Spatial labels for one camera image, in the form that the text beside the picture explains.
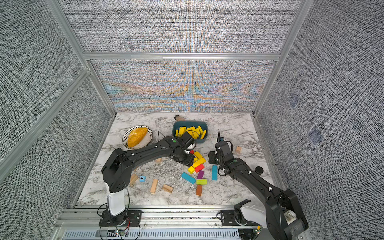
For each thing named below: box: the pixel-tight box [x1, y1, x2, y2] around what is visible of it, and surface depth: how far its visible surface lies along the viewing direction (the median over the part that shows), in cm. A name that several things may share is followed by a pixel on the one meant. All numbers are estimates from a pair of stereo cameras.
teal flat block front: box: [181, 172, 197, 185], surface depth 88 cm
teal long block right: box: [211, 165, 218, 181], surface depth 90 cm
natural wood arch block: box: [162, 184, 174, 194], surface depth 84 cm
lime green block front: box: [196, 179, 208, 185], surface depth 85 cm
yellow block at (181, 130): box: [175, 126, 187, 137], surface depth 106 cm
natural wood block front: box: [150, 179, 158, 194], surface depth 85 cm
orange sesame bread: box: [127, 127, 148, 148], surface depth 100 cm
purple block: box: [196, 170, 205, 179], surface depth 89 cm
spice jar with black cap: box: [174, 114, 187, 121], surface depth 116 cm
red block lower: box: [194, 164, 205, 173], surface depth 91 cm
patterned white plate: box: [122, 125, 153, 150], surface depth 102 cm
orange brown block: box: [196, 184, 203, 196], surface depth 83 cm
